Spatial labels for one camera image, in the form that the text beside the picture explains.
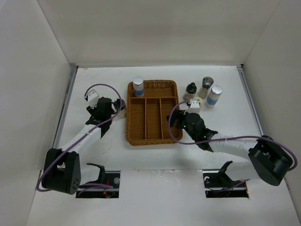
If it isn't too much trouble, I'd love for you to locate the blue-label silver-cap shaker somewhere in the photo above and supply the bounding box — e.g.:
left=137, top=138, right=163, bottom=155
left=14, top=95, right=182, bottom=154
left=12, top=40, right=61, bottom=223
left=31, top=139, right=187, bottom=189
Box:
left=133, top=76, right=144, bottom=97
left=205, top=85, right=222, bottom=108

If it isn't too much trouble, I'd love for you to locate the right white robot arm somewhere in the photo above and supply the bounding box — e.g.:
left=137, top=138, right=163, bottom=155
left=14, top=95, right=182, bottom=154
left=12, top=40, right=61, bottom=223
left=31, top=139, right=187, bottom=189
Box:
left=166, top=109, right=297, bottom=186

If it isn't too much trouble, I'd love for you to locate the brown wicker divided basket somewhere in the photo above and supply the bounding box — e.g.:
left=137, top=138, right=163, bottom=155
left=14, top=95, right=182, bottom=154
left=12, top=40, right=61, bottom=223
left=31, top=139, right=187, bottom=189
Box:
left=126, top=80, right=179, bottom=146

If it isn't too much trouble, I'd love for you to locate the yellow-capped white bottle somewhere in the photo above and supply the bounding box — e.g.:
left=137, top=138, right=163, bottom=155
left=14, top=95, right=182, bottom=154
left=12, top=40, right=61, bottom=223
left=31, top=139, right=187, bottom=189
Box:
left=194, top=97, right=203, bottom=113

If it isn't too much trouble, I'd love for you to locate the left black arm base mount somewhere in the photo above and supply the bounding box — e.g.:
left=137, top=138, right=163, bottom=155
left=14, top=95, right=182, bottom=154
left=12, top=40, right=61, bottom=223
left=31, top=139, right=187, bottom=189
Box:
left=76, top=163, right=121, bottom=199

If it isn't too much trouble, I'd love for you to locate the black-capped glass spice bottle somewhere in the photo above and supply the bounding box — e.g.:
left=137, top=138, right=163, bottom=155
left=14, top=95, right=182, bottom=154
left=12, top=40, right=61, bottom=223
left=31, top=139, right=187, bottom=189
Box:
left=183, top=82, right=197, bottom=101

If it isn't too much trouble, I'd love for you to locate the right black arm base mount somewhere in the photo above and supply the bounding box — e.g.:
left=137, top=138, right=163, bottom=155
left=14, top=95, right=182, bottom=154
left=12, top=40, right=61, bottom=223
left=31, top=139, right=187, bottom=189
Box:
left=203, top=161, right=249, bottom=198

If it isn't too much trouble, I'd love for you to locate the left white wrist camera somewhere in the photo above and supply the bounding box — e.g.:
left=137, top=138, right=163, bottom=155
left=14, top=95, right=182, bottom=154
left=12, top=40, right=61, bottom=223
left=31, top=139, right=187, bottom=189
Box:
left=84, top=89, right=99, bottom=109

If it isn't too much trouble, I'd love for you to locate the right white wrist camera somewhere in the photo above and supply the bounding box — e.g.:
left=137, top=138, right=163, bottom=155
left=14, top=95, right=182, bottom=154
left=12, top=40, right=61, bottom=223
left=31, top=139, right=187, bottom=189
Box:
left=186, top=99, right=198, bottom=113

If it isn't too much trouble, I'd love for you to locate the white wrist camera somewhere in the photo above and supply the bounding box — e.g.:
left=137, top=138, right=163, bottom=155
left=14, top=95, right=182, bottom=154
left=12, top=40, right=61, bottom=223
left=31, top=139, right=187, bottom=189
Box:
left=186, top=99, right=198, bottom=113
left=84, top=89, right=99, bottom=109

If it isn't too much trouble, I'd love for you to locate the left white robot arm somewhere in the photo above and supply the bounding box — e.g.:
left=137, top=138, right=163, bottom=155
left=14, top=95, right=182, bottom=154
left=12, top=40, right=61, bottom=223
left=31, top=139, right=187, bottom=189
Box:
left=36, top=97, right=118, bottom=194

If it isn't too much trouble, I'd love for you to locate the clear-top pepper grinder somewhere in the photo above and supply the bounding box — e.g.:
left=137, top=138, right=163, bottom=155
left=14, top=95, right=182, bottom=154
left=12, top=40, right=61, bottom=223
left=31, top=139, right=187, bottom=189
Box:
left=198, top=76, right=214, bottom=99

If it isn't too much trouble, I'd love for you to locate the dark-lid glass spice jar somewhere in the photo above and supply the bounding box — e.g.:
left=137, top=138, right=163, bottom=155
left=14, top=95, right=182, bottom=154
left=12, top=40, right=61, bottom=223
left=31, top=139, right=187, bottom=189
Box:
left=113, top=98, right=126, bottom=119

